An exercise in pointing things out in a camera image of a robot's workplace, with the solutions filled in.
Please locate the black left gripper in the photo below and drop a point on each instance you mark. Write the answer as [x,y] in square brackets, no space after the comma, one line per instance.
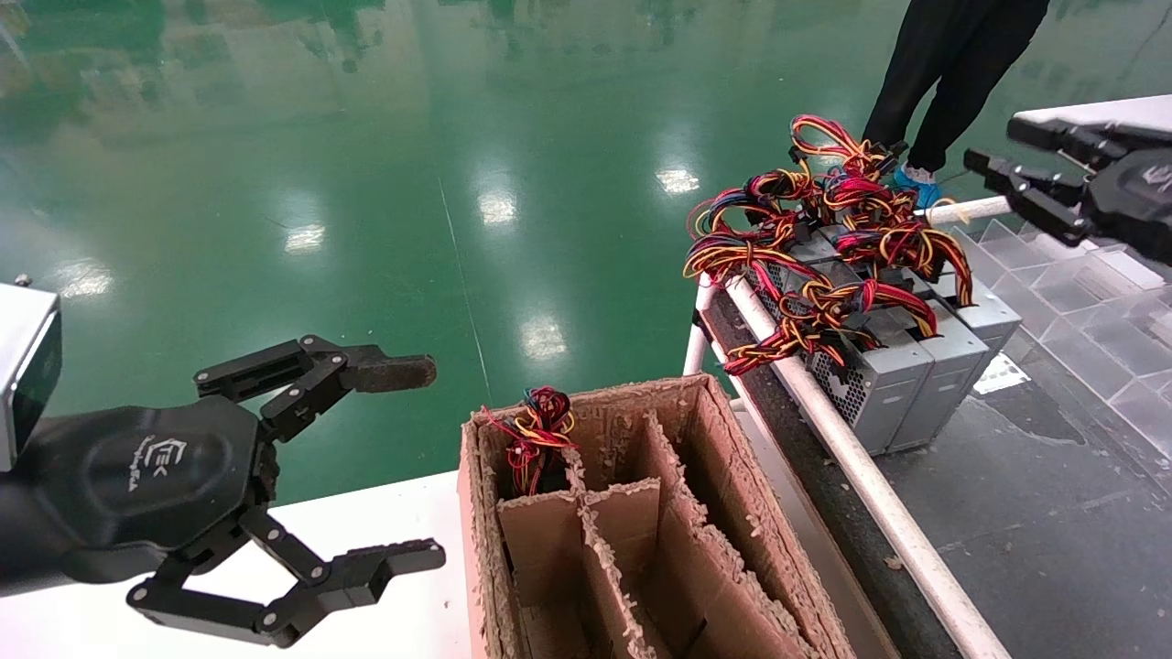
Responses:
[156,476]

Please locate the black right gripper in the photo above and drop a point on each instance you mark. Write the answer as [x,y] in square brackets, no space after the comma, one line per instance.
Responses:
[1140,197]

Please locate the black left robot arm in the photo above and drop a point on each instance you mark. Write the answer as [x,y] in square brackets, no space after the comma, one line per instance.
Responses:
[18,549]

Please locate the white table board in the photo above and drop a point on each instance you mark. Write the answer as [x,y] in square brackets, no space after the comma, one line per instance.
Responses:
[1099,112]

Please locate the person in black trousers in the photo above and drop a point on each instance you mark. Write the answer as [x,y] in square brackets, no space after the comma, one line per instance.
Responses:
[952,64]

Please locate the clear acrylic divider tray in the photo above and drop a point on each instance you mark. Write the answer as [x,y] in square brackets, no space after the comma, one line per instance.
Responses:
[1099,329]

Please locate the cardboard divider insert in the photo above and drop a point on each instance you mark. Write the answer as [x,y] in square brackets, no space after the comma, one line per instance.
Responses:
[540,549]

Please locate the brown cardboard box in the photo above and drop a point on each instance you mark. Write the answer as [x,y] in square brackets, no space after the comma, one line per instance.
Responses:
[705,430]

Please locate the white leg pipe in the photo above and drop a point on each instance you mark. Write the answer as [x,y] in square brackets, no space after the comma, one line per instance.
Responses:
[696,352]

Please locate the white frame pipe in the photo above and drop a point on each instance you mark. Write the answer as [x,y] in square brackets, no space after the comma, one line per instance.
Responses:
[971,210]

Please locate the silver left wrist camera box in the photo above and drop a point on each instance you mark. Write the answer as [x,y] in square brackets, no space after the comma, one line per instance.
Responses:
[23,366]

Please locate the long white rail pipe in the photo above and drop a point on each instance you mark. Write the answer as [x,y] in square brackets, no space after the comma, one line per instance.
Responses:
[861,467]

